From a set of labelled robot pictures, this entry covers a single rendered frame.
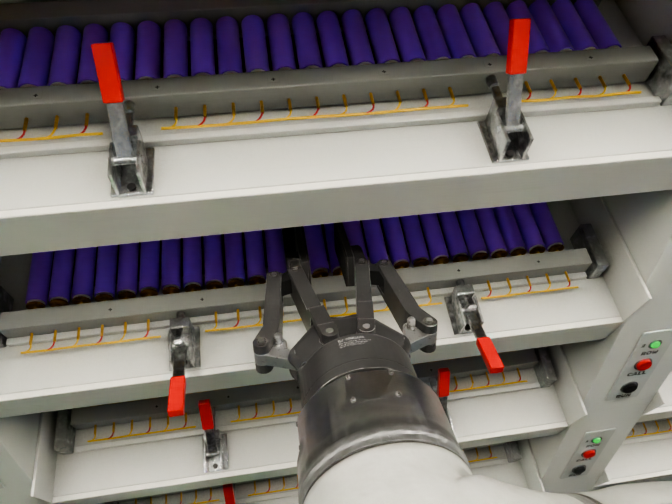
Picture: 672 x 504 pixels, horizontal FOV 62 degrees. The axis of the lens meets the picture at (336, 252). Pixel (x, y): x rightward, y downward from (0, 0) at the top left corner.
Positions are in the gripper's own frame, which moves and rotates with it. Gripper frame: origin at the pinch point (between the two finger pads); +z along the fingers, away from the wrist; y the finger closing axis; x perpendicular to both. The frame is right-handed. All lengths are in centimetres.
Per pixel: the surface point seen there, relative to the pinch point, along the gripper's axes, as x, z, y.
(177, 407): 6.8, -10.1, 13.2
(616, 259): 3.3, -1.1, -28.9
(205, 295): 3.4, 0.4, 11.1
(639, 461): 45, 6, -47
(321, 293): 3.9, -0.5, 0.4
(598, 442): 31.7, 0.4, -34.0
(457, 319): 6.9, -3.1, -12.2
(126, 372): 8.3, -3.3, 18.6
